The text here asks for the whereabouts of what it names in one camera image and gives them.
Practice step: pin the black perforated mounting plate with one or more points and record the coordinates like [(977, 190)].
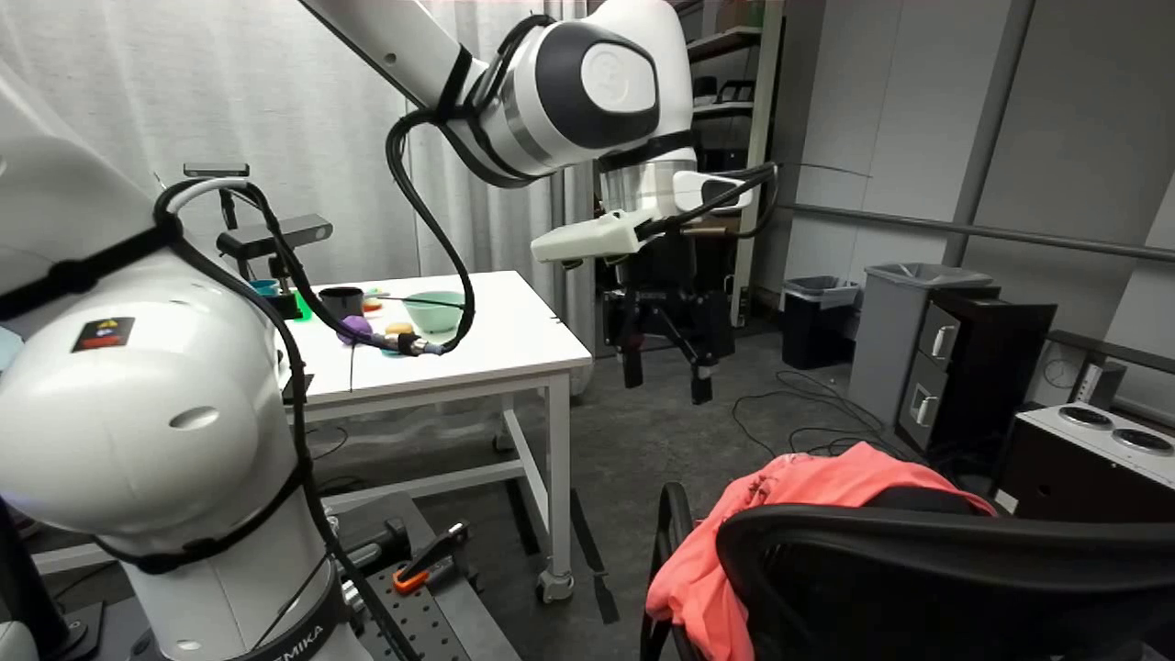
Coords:
[(453, 627)]

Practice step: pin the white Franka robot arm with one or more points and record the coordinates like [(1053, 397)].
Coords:
[(124, 407)]

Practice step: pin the purple toy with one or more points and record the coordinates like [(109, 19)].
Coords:
[(359, 329)]

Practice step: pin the grey wall handrail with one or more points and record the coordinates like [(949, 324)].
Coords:
[(977, 228)]

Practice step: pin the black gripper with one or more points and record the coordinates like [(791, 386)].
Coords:
[(646, 286)]

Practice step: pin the black camera stand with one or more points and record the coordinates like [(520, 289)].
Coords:
[(262, 242)]

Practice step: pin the black bowl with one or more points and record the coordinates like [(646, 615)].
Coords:
[(343, 300)]

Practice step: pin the white table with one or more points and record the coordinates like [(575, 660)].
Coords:
[(515, 335)]

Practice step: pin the black trash bin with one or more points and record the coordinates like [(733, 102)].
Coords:
[(815, 324)]

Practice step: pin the salmon pink printed shirt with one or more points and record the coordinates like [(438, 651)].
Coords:
[(722, 551)]

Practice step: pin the black filing cabinet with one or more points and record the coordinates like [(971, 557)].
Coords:
[(994, 370)]

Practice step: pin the shelf unit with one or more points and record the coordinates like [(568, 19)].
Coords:
[(737, 75)]

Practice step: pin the white curtain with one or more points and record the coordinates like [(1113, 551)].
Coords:
[(186, 85)]

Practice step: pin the black mesh chair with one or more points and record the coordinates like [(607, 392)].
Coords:
[(956, 591)]

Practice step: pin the black flat floor bar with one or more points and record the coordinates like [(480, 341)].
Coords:
[(593, 557)]

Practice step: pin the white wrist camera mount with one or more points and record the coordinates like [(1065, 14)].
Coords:
[(593, 238)]

